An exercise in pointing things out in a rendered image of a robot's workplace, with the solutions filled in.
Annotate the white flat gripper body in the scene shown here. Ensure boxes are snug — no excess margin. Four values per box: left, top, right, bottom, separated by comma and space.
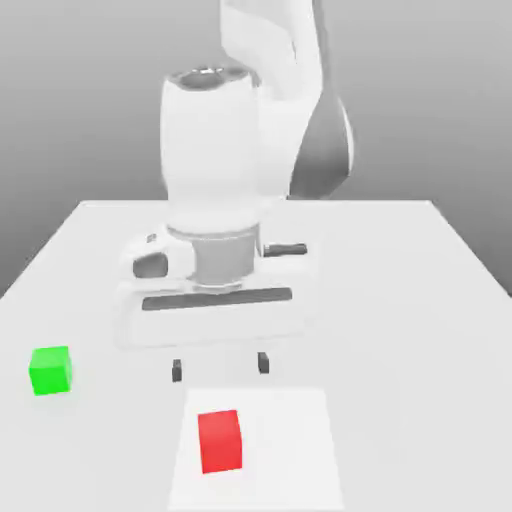
112, 278, 318, 351

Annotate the small red cube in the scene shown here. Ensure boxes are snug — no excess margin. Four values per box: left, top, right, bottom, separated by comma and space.
197, 408, 244, 476

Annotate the small green cube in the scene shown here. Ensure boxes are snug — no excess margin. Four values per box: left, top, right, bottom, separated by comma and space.
28, 345, 74, 398

